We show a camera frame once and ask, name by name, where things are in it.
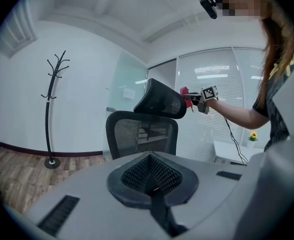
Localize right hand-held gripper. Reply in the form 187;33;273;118
183;84;219;115

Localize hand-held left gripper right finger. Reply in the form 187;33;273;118
150;151;248;240

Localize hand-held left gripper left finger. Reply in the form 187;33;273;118
25;151;173;240

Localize pink cloth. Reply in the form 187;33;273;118
179;86;194;114

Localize black office chair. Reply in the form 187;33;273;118
105;78;188;161

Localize person's right forearm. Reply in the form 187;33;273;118
206;98;270;130

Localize white window blinds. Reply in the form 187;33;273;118
178;47;265;162

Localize white desk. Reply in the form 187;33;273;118
213;140;265;165

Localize white paper sign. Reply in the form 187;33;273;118
123;88;135;100

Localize frosted glass door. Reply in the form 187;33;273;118
106;50;149;157

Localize potted sunflower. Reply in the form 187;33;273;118
247;131;259;149

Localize person's black printed shirt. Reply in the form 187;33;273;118
251;33;294;152

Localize black coat rack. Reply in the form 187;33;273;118
40;50;70;169

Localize person's head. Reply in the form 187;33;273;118
214;0;268;22

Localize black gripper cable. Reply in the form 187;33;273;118
223;116;249;165

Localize black head camera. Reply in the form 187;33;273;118
199;0;218;20

